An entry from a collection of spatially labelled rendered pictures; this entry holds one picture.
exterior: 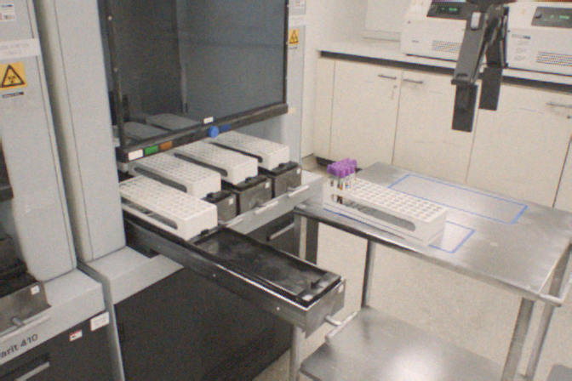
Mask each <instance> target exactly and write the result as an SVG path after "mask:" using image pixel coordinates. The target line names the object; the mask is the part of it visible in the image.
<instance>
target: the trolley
mask: <svg viewBox="0 0 572 381"><path fill-rule="evenodd" d="M356 178H357V179H361V180H364V181H367V182H370V183H372V184H375V185H379V186H383V187H386V188H388V189H391V190H394V191H398V192H401V193H404V194H407V195H410V196H414V197H417V198H420V199H423V200H426V201H428V202H430V203H433V204H436V205H438V206H441V207H444V208H447V209H448V214H447V219H446V225H445V230H444V233H443V234H442V235H441V236H439V237H438V239H437V240H435V241H434V242H432V243H431V244H429V245H428V246H427V247H422V246H419V245H416V244H414V243H412V242H408V241H406V240H405V239H404V238H402V237H399V236H398V235H395V234H393V233H391V232H389V231H386V230H382V229H379V228H377V227H374V226H373V225H369V224H366V223H364V222H362V221H359V220H357V219H354V218H351V217H348V216H345V215H343V214H341V213H335V212H333V211H330V210H328V209H326V208H323V191H321V192H319V193H317V194H316V195H314V196H311V197H309V198H307V199H305V200H304V201H303V202H302V203H300V204H298V205H296V206H294V214H295V232H294V256H297V257H299V258H301V259H305V252H306V218H308V219H312V220H314V221H317V222H320V223H323V224H325V225H329V226H331V227H334V228H336V229H339V230H343V231H345V232H347V233H351V235H354V236H357V237H360V238H363V239H365V240H367V249H366V258H365V266H364V276H363V292H362V301H361V310H360V311H359V312H358V313H357V314H358V317H357V318H356V319H355V320H354V321H352V322H351V323H350V324H349V325H348V326H346V327H345V328H344V329H343V330H342V331H341V332H340V333H339V334H338V335H336V336H335V337H334V338H333V339H332V340H331V341H330V342H328V341H325V342H324V343H323V344H322V345H320V346H319V347H318V348H317V349H316V350H315V351H314V352H313V353H311V354H310V355H309V356H308V357H307V358H306V359H305V360H304V361H303V362H302V363H300V354H301V334H302V329H301V328H299V327H297V326H296V325H294V324H292V323H291V342H290V369H289V381H300V373H303V374H304V375H306V376H307V377H308V378H311V379H312V380H314V381H534V378H535V374H536V370H537V367H538V364H539V361H540V358H541V353H542V350H543V347H544V344H545V340H546V335H547V332H548V329H549V326H551V323H552V318H553V315H554V311H555V309H556V306H557V307H562V305H563V302H564V300H565V299H566V297H567V295H568V292H569V290H570V288H571V286H572V271H571V272H570V274H569V277H568V279H567V281H566V282H565V284H564V286H563V289H562V291H561V292H560V290H561V287H562V284H563V279H564V276H565V273H566V270H567V267H568V264H569V259H570V255H571V253H572V213H570V212H566V211H563V210H559V209H556V208H550V207H547V206H543V205H540V204H537V203H533V202H526V200H523V199H520V198H516V197H513V196H507V195H504V194H501V193H497V192H493V191H490V190H485V189H481V188H477V187H474V186H471V185H464V184H461V183H457V182H454V181H451V180H447V179H441V178H439V177H435V176H431V175H428V174H424V173H418V172H415V171H411V170H408V169H404V168H402V167H399V166H395V165H391V164H388V163H385V162H375V163H373V164H371V165H370V166H368V167H366V168H364V169H362V171H360V172H358V173H357V174H356ZM376 244H379V245H381V246H384V247H389V248H391V249H393V250H396V251H399V252H400V253H405V254H408V255H409V256H412V257H415V258H417V259H422V260H425V261H426V262H429V263H432V264H435V265H438V266H441V267H443V268H445V269H448V270H452V271H454V272H457V273H459V274H462V275H464V276H468V277H471V278H474V279H477V281H480V282H483V283H485V284H488V285H490V286H493V287H497V288H499V289H501V290H504V291H507V292H509V293H513V294H516V295H518V296H520V297H522V299H521V303H520V306H519V310H518V316H517V320H516V323H515V326H514V329H513V333H512V340H511V343H510V347H509V350H508V354H507V357H506V363H505V366H504V365H501V364H500V363H498V362H496V361H491V360H490V359H488V358H486V357H483V356H481V355H479V354H476V353H474V352H472V351H470V350H467V349H465V348H463V347H461V346H459V345H457V344H454V343H452V342H449V341H448V340H446V339H444V338H440V337H439V336H437V335H435V334H431V333H429V332H427V331H424V330H422V329H420V328H418V327H415V326H413V325H411V324H409V323H407V322H405V321H402V320H400V319H398V318H396V317H394V316H391V315H388V314H386V313H384V312H382V311H379V310H377V309H375V308H373V307H370V306H369V301H370V294H371V286H372V278H373V269H374V261H375V246H376ZM553 271H554V274H553V278H552V283H551V286H550V289H549V294H545V293H543V290H544V288H545V286H546V284H547V283H548V281H549V279H550V277H551V276H552V273H553ZM559 294H560V295H559ZM537 300H540V301H542V302H545V303H546V305H544V308H543V311H542V314H541V320H540V323H539V326H538V329H537V333H536V335H535V341H534V345H533V348H532V351H531V355H530V358H529V363H528V366H527V369H526V373H525V375H524V374H522V373H520V372H518V368H519V364H520V361H521V358H522V354H523V349H524V346H525V343H526V339H527V335H528V332H529V326H530V323H531V320H532V316H533V314H534V310H535V305H536V301H537Z"/></svg>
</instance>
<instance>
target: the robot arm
mask: <svg viewBox="0 0 572 381"><path fill-rule="evenodd" d="M465 1H466V2H468V3H476V4H477V7H476V13H473V12H469V13H468V14H467V17H466V29H465V33H464V37H463V40H462V44H461V47H460V52H459V56H458V60H457V63H456V67H455V73H454V76H453V78H451V85H452V86H456V88H455V102H454V109H453V116H452V124H451V130H454V131H459V132H464V133H470V132H471V131H472V126H473V119H474V112H475V106H476V100H477V94H478V85H475V84H476V81H477V78H478V73H479V70H480V67H481V64H482V62H483V57H484V55H485V59H486V66H485V67H484V68H483V75H482V81H481V88H480V94H479V100H478V109H483V110H489V111H497V109H498V104H499V98H500V92H501V82H502V76H503V71H504V70H507V69H508V66H509V63H508V62H507V60H508V58H507V50H508V39H507V25H508V15H509V11H510V9H509V6H504V5H503V4H511V3H516V2H517V1H518V0H465Z"/></svg>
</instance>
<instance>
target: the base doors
mask: <svg viewBox="0 0 572 381"><path fill-rule="evenodd" d="M381 74H383V76H387V77H397V79H391V78H385V77H378V75H381ZM407 78H408V79H409V80H414V81H419V82H420V81H422V83H417V82H406V81H404V79H407ZM451 78H453V77H446V76H440V75H433V74H427V73H421V72H415V71H404V70H399V69H392V68H385V67H379V66H374V65H363V64H356V63H350V62H344V61H338V60H326V59H325V58H317V80H316V99H315V118H314V136H313V155H314V156H320V157H323V158H326V159H329V160H333V161H336V162H337V161H340V160H341V159H345V158H346V157H350V158H351V159H356V160H357V167H358V168H366V167H368V166H370V165H371V164H373V163H375V162H385V163H388V164H391V165H395V166H399V167H402V168H404V169H408V170H411V171H415V172H418V173H424V174H428V175H431V176H435V177H439V178H441V179H447V180H451V181H454V182H457V183H461V184H464V185H471V186H474V187H477V188H481V189H485V190H488V191H493V192H497V193H501V194H504V195H507V196H513V197H516V198H520V199H523V200H526V202H533V203H537V204H540V205H543V206H547V207H550V208H553V204H554V201H555V196H556V194H557V197H556V201H555V205H554V208H556V209H559V210H563V211H566V212H570V213H572V139H571V142H570V138H571V135H572V109H570V108H564V107H559V106H554V105H548V104H545V103H546V102H549V101H551V102H552V103H553V104H558V105H572V95H570V94H560V93H553V92H547V91H541V90H535V89H530V88H519V87H513V86H507V85H501V87H500V98H499V104H498V109H497V111H489V110H483V109H478V100H479V94H480V88H481V82H477V81H476V84H475V85H478V94H477V100H476V106H475V112H474V119H473V126H472V131H471V132H470V133H464V132H459V131H454V130H451V124H452V116H453V109H454V102H455V88H456V86H452V85H451ZM362 79H364V80H370V81H373V83H368V82H362ZM394 85H397V86H398V87H397V88H394ZM428 90H432V91H437V92H441V93H444V94H443V96H442V95H438V94H430V93H428V92H427V91H428ZM392 91H394V92H395V94H394V99H393V100H391V98H392ZM517 106H520V107H526V108H532V110H538V111H537V113H533V112H527V111H522V110H517ZM478 113H479V114H478ZM567 116H571V119H568V118H567ZM569 142H570V146H569ZM568 148H569V152H568ZM567 152H568V155H567ZM566 155H567V159H566V163H565V165H564V162H565V158H566ZM563 165H564V169H563ZM562 171H563V175H562V178H561V174H562ZM560 178H561V181H560V185H559V188H558V184H559V180H560ZM557 190H558V193H557Z"/></svg>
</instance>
